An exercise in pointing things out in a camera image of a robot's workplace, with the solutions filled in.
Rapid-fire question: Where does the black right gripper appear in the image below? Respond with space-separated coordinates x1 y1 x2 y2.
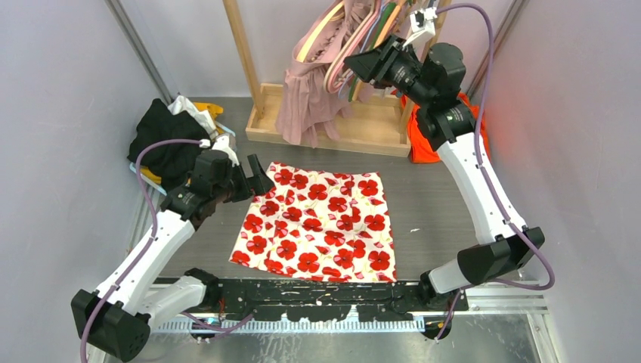
343 34 433 107

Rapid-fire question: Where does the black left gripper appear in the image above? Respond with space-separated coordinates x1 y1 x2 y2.
212 154 273 203

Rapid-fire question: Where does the light blue hanger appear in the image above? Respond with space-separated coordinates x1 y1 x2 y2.
339 28 371 99

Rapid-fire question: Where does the red poppy print garment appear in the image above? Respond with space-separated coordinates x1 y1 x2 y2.
228 162 397 283

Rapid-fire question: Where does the pink pleated skirt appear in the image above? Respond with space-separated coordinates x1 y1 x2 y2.
276 1 372 147

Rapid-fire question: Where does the beige plastic hanger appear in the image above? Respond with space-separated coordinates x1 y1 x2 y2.
295 1 345 62

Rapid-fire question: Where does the black garment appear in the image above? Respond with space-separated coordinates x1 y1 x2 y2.
126 98 214 191

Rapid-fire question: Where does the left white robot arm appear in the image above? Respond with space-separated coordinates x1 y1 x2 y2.
70 150 274 362

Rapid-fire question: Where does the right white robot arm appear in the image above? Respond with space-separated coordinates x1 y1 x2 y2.
345 36 545 311

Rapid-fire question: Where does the pink hanger on rack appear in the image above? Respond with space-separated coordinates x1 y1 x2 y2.
324 0 382 93

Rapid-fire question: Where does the peach hanger on rack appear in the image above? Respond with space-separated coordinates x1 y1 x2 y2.
348 1 407 101

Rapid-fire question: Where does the orange garment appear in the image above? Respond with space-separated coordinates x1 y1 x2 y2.
393 91 491 163

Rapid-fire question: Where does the yellow garment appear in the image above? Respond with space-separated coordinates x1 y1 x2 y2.
127 99 224 190

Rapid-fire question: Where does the white garment in basket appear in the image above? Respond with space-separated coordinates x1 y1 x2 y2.
167 95 219 139

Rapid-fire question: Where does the blue plastic basket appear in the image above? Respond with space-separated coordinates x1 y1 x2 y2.
141 121 237 196

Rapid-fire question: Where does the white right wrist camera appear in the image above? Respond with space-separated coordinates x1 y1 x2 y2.
402 7 438 50

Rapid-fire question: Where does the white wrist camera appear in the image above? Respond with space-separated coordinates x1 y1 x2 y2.
199 133 240 166
402 7 438 50

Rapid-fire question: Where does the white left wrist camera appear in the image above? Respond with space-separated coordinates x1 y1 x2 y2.
199 133 240 166

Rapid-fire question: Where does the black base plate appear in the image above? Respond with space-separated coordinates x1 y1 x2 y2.
187 278 469 322

